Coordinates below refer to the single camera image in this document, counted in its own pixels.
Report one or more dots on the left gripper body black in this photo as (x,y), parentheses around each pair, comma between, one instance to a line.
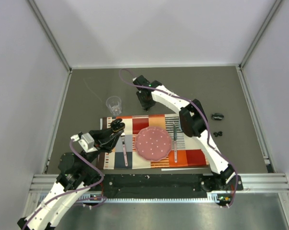
(99,144)

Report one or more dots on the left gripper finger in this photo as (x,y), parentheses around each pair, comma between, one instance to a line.
(108,132)
(111,142)

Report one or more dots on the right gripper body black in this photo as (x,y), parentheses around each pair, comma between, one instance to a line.
(143,101)

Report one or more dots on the black earbud charging case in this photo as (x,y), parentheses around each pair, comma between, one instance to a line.
(117,125)

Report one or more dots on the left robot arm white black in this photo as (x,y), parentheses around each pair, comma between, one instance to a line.
(77,176)

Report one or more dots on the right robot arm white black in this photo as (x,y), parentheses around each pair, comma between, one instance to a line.
(193,123)

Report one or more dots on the clear plastic cup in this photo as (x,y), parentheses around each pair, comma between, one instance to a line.
(114,104)

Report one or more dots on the pink dotted plate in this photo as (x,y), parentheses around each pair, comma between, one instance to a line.
(153,143)

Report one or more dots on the colourful patchwork placemat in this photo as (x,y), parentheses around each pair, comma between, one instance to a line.
(189,153)

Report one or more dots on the fork with pink handle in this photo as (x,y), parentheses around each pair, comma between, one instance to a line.
(124,148)

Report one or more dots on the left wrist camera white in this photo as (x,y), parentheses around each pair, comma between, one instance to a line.
(85,140)

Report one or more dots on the knife with pink handle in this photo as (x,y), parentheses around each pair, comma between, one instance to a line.
(175,143)

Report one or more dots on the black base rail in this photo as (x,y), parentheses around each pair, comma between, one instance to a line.
(166,185)

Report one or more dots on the aluminium frame profile front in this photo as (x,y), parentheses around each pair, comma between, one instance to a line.
(258,183)

